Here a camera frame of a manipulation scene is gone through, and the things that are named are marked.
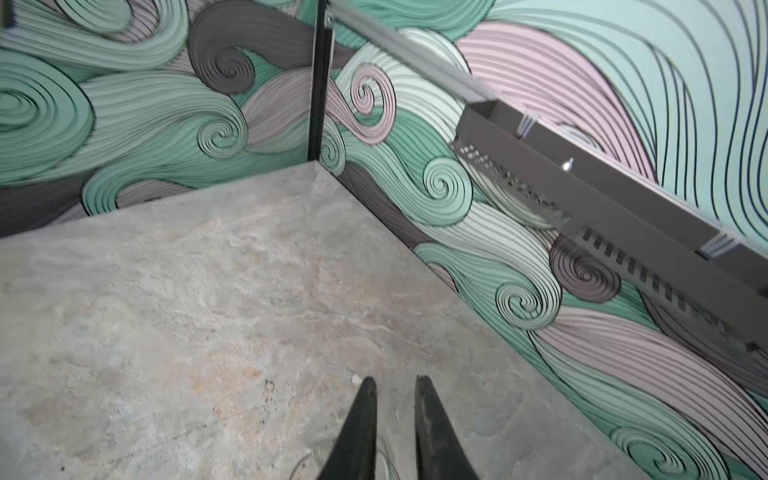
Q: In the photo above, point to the black perforated metal tray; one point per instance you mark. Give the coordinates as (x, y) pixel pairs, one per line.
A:
(689, 262)

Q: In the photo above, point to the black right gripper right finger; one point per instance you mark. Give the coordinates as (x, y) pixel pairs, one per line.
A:
(439, 454)

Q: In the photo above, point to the black corner frame post left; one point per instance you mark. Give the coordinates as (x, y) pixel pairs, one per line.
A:
(321, 65)

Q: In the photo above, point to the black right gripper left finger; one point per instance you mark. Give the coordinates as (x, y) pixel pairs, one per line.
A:
(353, 455)

